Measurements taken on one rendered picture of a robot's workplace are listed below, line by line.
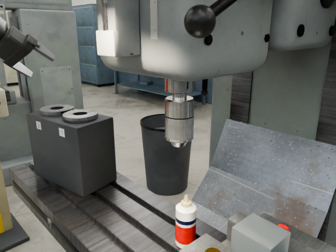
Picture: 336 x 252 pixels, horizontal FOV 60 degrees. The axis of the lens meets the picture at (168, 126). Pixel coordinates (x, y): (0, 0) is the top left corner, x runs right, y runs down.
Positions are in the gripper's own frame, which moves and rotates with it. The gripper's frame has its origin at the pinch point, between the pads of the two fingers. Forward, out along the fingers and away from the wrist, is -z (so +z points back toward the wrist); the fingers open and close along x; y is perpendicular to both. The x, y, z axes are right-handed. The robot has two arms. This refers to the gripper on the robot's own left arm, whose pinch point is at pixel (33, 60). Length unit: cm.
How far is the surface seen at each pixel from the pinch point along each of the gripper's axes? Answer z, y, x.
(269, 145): -43, -26, 48
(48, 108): -8.2, -12.4, 0.3
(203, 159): -234, 99, -66
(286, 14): -5, -29, 63
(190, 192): -189, 42, -60
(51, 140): -10.6, -22.5, 1.5
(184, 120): -7, -39, 44
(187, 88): -4, -36, 47
